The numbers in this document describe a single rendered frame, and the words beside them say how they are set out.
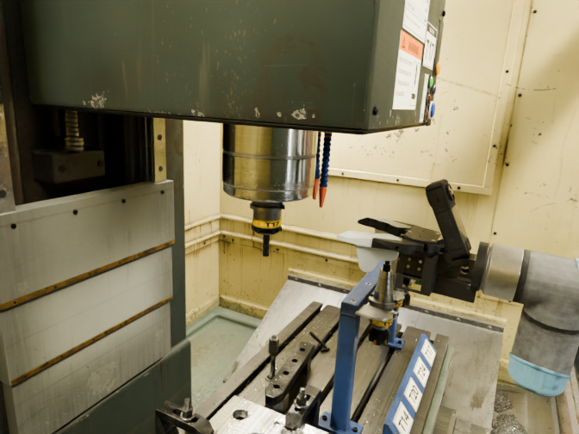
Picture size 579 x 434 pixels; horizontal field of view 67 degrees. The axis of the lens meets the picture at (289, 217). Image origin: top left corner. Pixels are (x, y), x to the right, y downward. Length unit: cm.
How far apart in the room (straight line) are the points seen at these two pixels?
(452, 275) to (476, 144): 102
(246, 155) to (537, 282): 44
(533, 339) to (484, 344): 109
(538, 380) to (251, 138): 53
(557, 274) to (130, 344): 99
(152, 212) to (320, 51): 72
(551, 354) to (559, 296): 8
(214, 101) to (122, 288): 64
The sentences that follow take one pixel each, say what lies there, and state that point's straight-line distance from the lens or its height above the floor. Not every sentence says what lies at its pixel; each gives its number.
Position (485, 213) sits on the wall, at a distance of 169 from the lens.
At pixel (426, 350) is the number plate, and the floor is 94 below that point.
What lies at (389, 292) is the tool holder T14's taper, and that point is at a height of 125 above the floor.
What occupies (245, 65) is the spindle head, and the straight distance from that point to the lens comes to 62.
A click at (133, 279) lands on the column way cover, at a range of 118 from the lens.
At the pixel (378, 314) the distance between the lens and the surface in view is 95.
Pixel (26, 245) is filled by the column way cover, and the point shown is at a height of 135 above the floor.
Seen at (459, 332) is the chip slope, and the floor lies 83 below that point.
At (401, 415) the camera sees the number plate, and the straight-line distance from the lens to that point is 113.
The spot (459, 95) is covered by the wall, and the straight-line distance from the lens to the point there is 166.
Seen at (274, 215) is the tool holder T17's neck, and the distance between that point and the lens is 75.
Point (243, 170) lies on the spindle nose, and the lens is 69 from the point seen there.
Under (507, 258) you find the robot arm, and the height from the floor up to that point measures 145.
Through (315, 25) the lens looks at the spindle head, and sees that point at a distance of 58.
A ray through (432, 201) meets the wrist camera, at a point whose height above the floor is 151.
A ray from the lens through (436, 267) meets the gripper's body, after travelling 68.
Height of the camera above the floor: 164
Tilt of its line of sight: 15 degrees down
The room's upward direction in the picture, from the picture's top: 3 degrees clockwise
